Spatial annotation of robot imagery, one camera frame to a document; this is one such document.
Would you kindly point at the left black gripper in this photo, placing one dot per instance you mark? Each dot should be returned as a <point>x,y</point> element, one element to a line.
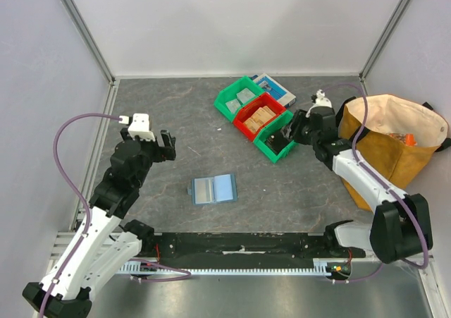
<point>166,152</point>

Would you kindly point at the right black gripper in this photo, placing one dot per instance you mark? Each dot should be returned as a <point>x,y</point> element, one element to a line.
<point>301,126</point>

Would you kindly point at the blue card holder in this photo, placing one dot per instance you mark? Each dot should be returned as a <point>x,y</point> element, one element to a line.
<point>213,190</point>

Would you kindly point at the white VIP credit card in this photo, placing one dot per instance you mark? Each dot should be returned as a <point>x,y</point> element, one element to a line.
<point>233,105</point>

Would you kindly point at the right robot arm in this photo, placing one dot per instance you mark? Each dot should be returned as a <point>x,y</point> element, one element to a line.
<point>401,226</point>

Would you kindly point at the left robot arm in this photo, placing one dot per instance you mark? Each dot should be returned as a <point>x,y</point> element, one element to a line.
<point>82,271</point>

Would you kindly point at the brown cards in bin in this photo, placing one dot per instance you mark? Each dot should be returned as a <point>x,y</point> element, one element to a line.
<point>258,119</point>

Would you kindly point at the grey card in bin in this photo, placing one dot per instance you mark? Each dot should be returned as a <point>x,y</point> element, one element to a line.
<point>245,95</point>

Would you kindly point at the green bin near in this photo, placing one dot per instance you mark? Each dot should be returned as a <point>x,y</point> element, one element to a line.
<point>260,140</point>

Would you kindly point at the green bin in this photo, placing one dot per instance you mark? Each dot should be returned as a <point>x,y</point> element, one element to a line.
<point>260,140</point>
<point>230,92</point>

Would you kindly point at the black items in bin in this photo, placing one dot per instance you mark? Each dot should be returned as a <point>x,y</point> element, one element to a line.
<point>278,140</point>

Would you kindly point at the red bin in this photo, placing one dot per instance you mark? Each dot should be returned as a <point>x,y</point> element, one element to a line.
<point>263,100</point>

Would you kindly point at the blue white box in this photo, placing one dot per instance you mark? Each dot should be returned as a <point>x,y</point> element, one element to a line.
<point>283,96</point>

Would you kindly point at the green bin far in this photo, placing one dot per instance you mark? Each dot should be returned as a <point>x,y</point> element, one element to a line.
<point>230,92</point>

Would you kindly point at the yellow tote bag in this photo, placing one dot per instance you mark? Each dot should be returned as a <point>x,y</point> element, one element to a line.
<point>381,143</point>

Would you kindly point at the orange item in bag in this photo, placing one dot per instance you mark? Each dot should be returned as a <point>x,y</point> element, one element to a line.
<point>409,140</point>

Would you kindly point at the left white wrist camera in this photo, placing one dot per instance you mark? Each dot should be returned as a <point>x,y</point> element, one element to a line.
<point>138,125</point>

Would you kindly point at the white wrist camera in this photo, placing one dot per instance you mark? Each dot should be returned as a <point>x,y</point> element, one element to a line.
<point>138,125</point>
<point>319,100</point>

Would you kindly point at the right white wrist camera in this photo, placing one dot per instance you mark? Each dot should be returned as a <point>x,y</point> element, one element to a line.
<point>319,100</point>

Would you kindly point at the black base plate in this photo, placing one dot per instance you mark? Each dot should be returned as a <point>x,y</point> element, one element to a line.
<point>242,250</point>

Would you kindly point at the white cable duct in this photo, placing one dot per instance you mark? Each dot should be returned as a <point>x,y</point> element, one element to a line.
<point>140,269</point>

